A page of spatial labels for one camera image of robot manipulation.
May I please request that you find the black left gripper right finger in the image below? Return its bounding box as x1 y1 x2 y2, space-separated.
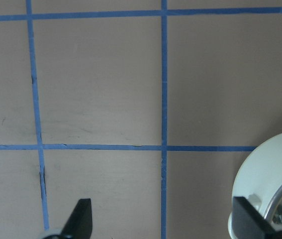
232 197 276 239

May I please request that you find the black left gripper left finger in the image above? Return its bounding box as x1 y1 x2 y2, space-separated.
60 199 93 239

